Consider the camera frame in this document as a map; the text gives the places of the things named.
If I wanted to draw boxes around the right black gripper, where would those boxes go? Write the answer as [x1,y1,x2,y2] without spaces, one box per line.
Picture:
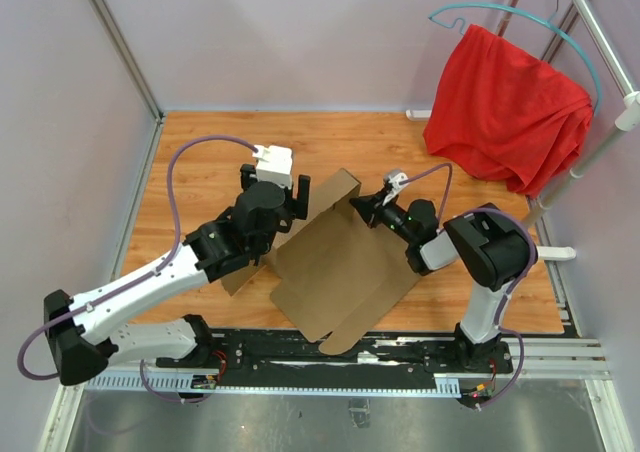
[349,187,417,246]

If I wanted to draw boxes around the brown cardboard box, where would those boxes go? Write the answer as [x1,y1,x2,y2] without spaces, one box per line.
[221,169,420,356]

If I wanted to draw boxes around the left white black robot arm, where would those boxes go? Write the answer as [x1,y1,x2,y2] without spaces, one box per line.
[43,164,311,386]

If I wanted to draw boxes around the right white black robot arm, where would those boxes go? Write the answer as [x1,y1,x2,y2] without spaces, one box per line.
[349,192,538,372]

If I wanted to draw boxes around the red cloth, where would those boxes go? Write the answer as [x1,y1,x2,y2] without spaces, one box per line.
[423,23,596,197]

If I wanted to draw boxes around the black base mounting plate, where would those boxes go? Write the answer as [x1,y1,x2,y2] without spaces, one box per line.
[97,316,581,388]

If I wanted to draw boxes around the teal clothes hanger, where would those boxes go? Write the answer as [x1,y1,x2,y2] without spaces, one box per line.
[427,0,603,120]

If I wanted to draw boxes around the white metal clothes rack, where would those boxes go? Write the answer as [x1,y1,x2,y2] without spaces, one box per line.
[405,0,640,264]

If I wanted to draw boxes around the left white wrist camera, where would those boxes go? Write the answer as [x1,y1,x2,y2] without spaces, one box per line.
[252,145,293,189]

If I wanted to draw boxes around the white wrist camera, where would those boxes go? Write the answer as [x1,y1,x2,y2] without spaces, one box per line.
[252,145,293,189]
[382,169,409,206]

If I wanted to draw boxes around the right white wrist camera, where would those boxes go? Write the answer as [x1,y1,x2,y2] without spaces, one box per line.
[382,169,409,206]

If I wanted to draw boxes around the grey slotted cable duct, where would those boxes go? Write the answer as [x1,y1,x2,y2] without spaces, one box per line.
[84,364,461,398]

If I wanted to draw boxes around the aluminium frame rail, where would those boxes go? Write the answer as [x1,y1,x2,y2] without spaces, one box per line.
[64,336,614,381]

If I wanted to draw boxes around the aluminium corner post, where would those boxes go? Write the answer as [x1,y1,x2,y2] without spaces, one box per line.
[88,0,165,122]

